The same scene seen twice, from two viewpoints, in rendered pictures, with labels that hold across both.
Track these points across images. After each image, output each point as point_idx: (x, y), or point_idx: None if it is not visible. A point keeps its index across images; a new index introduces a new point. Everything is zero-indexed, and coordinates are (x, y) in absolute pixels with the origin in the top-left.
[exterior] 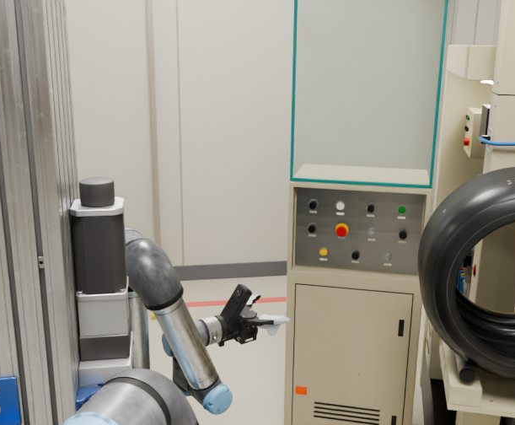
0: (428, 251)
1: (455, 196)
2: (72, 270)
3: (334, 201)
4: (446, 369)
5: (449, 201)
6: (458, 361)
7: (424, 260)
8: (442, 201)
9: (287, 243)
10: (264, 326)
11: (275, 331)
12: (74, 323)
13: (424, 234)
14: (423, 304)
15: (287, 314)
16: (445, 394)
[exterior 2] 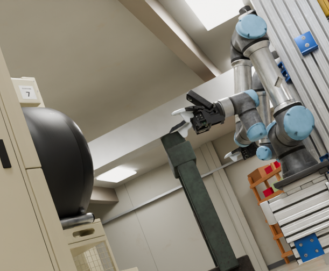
0: (79, 129)
1: (39, 109)
2: (266, 32)
3: None
4: (82, 229)
5: (42, 111)
6: (82, 215)
7: (81, 134)
8: (32, 113)
9: (27, 127)
10: (188, 127)
11: (183, 134)
12: (275, 49)
13: (53, 128)
14: (89, 164)
15: (67, 243)
16: (93, 242)
